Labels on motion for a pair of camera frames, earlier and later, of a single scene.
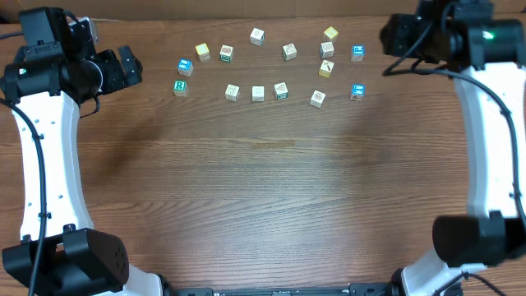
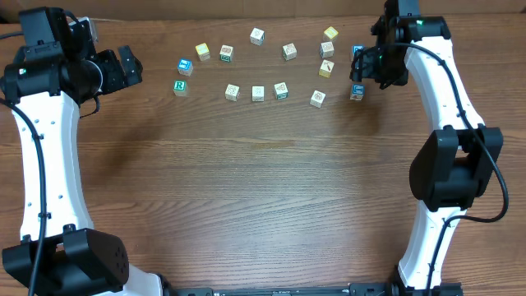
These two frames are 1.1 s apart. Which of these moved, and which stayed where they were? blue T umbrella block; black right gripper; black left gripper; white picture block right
Moved: black right gripper
Stayed: blue T umbrella block; white picture block right; black left gripper
